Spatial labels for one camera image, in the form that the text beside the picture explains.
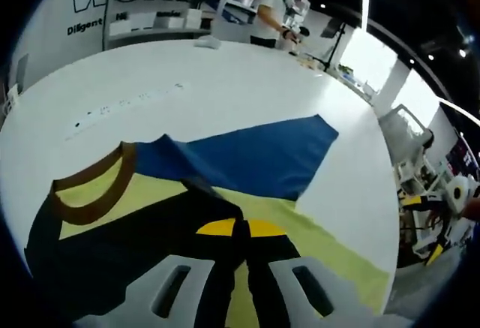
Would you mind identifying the white chair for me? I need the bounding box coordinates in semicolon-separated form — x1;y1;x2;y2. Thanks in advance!
2;83;20;116

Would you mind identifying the yellow blue grey garment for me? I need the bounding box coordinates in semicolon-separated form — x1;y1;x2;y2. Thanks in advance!
24;113;392;318

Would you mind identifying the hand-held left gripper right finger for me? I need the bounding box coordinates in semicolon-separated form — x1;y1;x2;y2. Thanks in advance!
246;218;378;328

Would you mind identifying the group of ceiling spotlights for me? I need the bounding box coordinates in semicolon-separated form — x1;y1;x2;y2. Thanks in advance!
305;0;474;65

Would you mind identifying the grey metal shelf rack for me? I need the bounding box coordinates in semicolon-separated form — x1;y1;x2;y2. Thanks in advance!
102;0;272;50

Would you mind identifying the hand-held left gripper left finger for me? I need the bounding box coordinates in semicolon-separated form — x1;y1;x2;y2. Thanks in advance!
73;218;244;328

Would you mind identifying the white crumpled cloth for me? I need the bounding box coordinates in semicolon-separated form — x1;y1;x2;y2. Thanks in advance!
193;35;221;50

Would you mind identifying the black monitor on tripod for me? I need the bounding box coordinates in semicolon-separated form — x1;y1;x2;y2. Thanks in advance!
319;17;350;71

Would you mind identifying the grey laptop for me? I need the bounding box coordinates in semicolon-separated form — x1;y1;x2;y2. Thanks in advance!
16;53;31;91

